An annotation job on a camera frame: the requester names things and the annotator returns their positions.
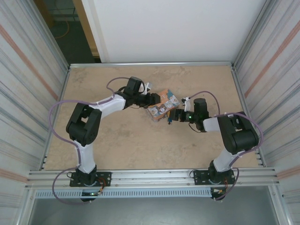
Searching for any orange cable on floor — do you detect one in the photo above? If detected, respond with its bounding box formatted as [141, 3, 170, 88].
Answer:
[55, 20, 71, 38]

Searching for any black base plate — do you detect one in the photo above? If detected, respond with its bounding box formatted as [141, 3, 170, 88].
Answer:
[193, 169, 236, 186]
[69, 171, 112, 188]

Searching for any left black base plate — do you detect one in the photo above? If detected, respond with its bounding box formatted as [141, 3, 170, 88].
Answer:
[69, 171, 112, 188]

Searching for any left black controller board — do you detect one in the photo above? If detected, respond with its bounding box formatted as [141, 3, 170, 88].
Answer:
[80, 191, 104, 203]

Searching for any orange bear print tin box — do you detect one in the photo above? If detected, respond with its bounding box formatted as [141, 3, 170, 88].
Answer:
[146, 88, 181, 123]

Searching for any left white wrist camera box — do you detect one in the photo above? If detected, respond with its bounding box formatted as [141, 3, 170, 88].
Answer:
[142, 82, 153, 95]

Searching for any black controller board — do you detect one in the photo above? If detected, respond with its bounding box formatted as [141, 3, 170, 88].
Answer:
[210, 187, 227, 202]
[80, 191, 104, 203]

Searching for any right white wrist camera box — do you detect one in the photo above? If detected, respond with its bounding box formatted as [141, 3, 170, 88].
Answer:
[182, 95, 193, 112]

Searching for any right black controller board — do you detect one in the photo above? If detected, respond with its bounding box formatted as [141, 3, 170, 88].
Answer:
[210, 187, 227, 202]

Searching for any grey slotted cable duct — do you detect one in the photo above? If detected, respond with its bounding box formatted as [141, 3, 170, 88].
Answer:
[34, 188, 213, 199]

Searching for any wide aluminium mounting rail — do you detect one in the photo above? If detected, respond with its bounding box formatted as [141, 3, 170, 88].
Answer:
[24, 166, 281, 189]

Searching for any wooden door frame post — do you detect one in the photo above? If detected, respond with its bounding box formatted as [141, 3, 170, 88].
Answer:
[72, 0, 102, 57]

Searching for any thin aluminium table edge rail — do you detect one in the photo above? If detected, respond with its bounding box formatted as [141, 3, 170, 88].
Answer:
[69, 61, 235, 69]

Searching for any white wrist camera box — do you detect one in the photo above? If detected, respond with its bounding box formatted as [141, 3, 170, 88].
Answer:
[142, 82, 153, 95]
[182, 95, 193, 112]

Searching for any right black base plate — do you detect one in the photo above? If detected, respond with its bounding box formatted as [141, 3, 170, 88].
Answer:
[193, 169, 236, 186]

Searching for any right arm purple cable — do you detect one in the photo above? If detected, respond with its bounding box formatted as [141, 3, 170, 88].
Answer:
[189, 90, 264, 201]

